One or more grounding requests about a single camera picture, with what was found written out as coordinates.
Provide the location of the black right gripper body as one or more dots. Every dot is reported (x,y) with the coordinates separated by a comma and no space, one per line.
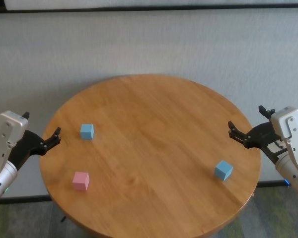
(264,138)

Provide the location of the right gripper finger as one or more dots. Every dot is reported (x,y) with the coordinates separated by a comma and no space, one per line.
(237,135)
(264,111)

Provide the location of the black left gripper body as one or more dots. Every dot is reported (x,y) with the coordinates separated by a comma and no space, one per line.
(27,146)

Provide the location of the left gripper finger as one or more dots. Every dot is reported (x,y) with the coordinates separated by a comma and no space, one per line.
(53,139)
(26,115)

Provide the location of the blue cube block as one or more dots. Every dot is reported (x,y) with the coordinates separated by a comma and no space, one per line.
(87,132)
(223,170)

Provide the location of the pink cube block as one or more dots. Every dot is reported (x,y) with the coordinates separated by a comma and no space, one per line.
(80,181)

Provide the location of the black table leg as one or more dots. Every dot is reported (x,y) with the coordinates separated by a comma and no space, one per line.
(63,219)

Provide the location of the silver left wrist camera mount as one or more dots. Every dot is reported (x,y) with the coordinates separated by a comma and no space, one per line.
(6,134)

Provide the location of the black wall trim strip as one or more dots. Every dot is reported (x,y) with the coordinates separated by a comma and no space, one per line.
(149,9)

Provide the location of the white foam wall panel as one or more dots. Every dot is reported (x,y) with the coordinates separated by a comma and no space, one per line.
(149,3)

